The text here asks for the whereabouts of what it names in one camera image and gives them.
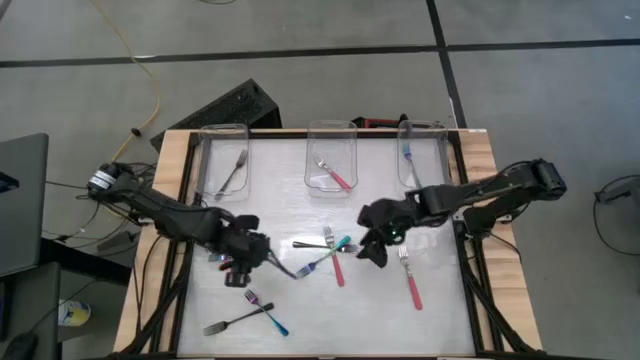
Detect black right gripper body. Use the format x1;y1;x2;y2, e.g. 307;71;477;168
356;197;420;246

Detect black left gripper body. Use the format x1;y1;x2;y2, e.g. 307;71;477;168
214;213;272;290

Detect pink handled fork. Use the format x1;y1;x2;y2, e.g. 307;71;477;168
313;155;354;193
397;244;424;312
208;252;235;272
322;226;347;288

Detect black fork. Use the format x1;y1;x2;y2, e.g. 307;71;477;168
202;301;276;338
213;148;250;202
291;241;361;254

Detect iridescent teal blue fork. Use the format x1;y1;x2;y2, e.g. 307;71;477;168
294;235;353;280

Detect iridescent purple blue fork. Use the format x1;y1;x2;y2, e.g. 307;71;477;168
243;289;291;338

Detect clear plastic bin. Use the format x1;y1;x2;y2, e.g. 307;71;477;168
196;123;251;204
396;119;450;197
304;119;359;199

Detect red black tool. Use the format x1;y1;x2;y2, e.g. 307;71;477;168
351;114;410;130

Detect wooden table board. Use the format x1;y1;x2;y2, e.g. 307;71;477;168
113;128;544;354

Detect black foam case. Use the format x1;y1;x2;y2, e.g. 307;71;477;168
149;77;283;153

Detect white yellow cup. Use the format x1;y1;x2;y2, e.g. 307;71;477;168
57;298;93;328

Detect grey laptop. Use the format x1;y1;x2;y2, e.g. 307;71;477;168
0;132;50;277

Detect grey chair base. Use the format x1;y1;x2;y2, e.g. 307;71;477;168
593;174;640;206

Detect black computer mouse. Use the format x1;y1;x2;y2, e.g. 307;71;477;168
0;331;40;360

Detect yellow cable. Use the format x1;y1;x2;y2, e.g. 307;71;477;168
88;0;162;164

